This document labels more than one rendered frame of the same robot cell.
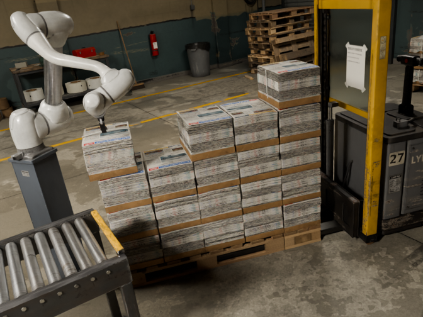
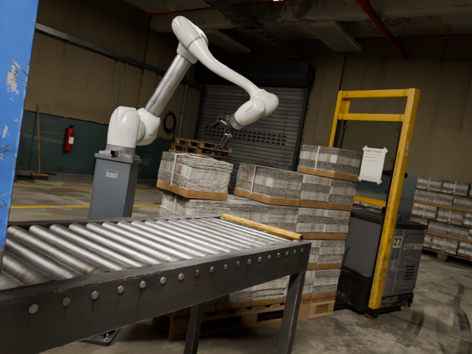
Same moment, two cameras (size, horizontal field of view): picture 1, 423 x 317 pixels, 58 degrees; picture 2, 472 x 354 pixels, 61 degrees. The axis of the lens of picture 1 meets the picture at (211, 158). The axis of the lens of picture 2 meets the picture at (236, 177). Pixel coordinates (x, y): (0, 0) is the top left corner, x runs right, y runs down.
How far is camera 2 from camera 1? 1.61 m
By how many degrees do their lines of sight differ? 32
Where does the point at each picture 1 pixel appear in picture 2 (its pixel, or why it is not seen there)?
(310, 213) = (331, 283)
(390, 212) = (387, 291)
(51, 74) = (172, 84)
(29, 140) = (131, 139)
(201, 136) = (281, 182)
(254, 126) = (315, 186)
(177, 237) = not seen: hidden behind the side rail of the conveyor
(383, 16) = (410, 127)
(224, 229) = (272, 283)
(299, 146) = (337, 215)
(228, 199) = not seen: hidden behind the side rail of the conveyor
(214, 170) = (280, 218)
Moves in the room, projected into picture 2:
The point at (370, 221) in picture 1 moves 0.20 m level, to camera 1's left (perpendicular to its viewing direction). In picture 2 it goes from (378, 295) to (359, 295)
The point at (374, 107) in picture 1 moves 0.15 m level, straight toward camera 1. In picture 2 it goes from (395, 193) to (404, 195)
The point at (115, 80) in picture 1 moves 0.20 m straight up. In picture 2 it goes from (270, 99) to (276, 62)
